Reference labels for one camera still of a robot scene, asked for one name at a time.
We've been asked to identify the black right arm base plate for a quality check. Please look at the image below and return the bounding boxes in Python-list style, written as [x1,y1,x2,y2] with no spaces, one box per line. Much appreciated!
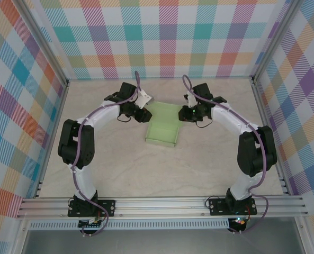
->
[208,198,258,216]

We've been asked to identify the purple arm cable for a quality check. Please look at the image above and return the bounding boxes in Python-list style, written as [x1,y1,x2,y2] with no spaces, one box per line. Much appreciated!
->
[71,70,143,237]
[182,75,269,235]

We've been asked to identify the aluminium mounting rail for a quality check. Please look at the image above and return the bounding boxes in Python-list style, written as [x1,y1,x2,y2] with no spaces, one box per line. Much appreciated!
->
[16,195,308,219]

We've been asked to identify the aluminium table side rail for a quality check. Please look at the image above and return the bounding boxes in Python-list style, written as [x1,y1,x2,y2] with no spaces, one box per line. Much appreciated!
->
[252,80,291,196]
[33,81,70,199]

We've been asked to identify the light green paper box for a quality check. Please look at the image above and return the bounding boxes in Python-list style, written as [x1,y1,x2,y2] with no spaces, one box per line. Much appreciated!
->
[145,102,184,148]

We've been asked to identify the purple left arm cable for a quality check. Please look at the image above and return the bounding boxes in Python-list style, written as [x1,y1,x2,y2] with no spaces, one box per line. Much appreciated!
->
[71,70,143,237]

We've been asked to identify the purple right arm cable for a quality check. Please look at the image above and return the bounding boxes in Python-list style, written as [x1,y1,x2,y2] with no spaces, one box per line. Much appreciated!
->
[182,75,269,235]

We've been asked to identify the aluminium frame post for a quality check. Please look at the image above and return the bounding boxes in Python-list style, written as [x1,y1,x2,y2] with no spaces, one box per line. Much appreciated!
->
[252,0,303,83]
[15,0,69,88]

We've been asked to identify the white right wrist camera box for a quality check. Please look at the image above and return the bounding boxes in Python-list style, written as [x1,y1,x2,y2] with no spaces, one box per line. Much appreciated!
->
[184,92,198,108]

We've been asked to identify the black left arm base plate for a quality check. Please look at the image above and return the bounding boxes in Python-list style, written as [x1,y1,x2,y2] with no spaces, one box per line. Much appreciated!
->
[67,199,117,218]

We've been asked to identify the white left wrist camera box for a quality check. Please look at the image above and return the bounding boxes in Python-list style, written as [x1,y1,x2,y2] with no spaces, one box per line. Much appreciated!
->
[134,89,154,109]

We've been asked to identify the slotted grey cable duct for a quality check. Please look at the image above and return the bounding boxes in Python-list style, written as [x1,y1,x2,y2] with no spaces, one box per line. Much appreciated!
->
[29,221,230,230]

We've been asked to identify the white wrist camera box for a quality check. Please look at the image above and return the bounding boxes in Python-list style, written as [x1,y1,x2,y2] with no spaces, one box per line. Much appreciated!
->
[184,92,198,108]
[134,89,154,109]

